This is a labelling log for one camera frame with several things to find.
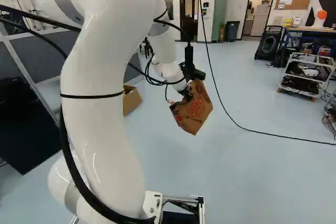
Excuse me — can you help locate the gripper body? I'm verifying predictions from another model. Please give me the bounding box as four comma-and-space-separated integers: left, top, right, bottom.
179, 85, 195, 103

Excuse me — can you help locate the brown paper grocery bag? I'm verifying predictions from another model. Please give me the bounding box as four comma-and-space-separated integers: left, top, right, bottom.
169, 79, 214, 136

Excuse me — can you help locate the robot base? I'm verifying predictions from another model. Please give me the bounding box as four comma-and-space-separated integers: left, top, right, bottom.
70, 190, 205, 224

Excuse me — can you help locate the open cardboard box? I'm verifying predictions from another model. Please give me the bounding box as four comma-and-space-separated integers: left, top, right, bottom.
122, 85, 143, 116

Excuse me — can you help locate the dark wooden door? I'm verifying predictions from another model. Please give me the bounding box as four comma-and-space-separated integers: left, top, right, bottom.
179, 0, 200, 43

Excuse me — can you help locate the dark trash bin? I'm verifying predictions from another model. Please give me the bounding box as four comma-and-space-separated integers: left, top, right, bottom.
226, 20, 240, 42

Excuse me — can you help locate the black box appliance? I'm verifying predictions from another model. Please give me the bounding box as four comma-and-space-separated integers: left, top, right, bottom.
254, 25, 290, 68

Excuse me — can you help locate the workbench with wooden top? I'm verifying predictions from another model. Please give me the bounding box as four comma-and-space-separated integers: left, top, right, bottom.
284, 25, 336, 57

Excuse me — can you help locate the white and orange robot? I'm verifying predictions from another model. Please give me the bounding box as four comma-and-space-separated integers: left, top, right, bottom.
304, 0, 336, 29

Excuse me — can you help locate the black floor mat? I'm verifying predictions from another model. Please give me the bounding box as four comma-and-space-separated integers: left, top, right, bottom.
0, 76, 63, 175

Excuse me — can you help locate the long black floor cable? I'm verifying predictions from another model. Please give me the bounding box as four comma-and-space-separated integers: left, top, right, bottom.
187, 0, 336, 146

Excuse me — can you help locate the equipment cart with wires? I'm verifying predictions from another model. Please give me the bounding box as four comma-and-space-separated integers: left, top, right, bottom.
277, 51, 336, 102

